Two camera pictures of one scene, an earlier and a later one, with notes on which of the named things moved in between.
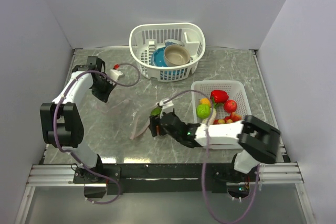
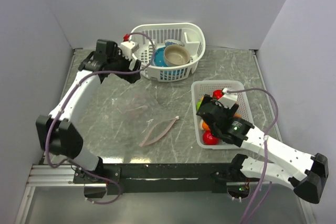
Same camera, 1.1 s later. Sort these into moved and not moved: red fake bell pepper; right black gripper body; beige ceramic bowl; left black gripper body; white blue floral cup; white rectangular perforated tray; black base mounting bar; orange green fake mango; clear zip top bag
Moved: left black gripper body; orange green fake mango; right black gripper body; clear zip top bag
Not moved: white blue floral cup; beige ceramic bowl; red fake bell pepper; black base mounting bar; white rectangular perforated tray
